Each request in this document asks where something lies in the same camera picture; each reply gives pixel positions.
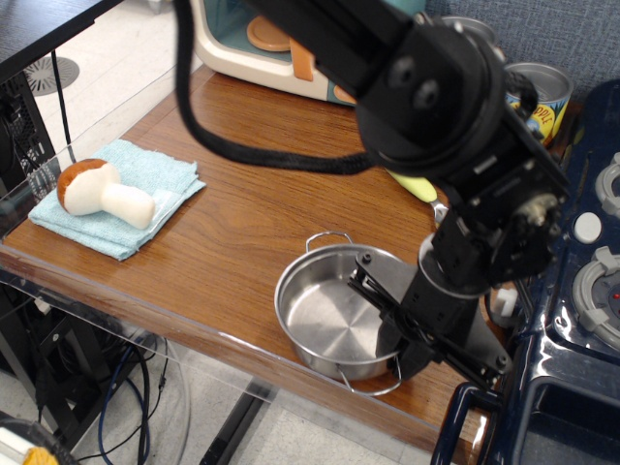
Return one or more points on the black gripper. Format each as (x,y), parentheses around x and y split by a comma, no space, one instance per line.
(426,318)

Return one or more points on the stainless steel pan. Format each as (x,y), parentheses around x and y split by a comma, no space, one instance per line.
(333,329)

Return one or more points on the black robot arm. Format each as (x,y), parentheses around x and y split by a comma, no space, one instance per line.
(430,102)

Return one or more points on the black table leg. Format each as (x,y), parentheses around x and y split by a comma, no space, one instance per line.
(237,424)

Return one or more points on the dark blue toy stove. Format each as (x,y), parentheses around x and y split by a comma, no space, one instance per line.
(560,403)

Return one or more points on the light blue folded cloth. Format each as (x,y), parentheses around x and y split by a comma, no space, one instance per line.
(169,181)

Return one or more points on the pineapple slices can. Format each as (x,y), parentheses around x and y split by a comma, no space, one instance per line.
(554,90)

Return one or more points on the tomato sauce can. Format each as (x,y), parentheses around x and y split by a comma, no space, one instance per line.
(472,26)

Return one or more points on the plush mushroom toy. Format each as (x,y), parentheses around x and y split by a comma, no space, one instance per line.
(94,185)

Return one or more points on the toy microwave teal cream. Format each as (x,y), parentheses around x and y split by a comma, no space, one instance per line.
(232,39)

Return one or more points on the black side desk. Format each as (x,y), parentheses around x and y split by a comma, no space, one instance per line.
(32,29)

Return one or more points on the green handled metal spoon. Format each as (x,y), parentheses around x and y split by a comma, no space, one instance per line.
(424,191)

